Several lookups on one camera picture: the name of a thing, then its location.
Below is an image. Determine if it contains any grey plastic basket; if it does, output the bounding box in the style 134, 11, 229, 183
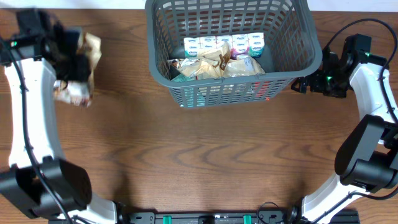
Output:
145, 0, 322, 108

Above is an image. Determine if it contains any orange spaghetti packet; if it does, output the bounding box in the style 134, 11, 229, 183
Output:
248, 82, 271, 101

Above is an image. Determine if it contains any beige brown snack bag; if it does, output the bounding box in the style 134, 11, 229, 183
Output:
53, 32, 102, 107

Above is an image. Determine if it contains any beige paper pouch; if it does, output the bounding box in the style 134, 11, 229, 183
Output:
223, 55, 265, 78

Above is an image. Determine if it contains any multicolour tissue pack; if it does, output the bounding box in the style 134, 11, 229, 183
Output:
183, 32, 265, 58

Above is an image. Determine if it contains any teal snack packet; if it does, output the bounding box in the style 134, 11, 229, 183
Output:
170, 73, 206, 106

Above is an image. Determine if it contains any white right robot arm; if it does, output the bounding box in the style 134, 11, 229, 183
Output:
286, 34, 397, 223

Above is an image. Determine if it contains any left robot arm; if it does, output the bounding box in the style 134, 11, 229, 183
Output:
1, 8, 121, 223

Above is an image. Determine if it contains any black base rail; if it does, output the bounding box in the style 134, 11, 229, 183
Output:
48, 210, 361, 224

